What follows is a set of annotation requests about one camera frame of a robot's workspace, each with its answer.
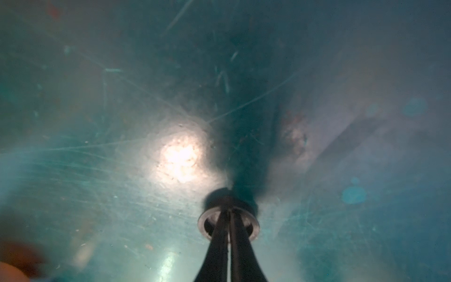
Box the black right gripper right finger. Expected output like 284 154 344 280
230 209 267 282

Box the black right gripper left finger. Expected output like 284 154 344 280
195 210 229 282

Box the black round plug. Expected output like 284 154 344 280
197 188 261 242

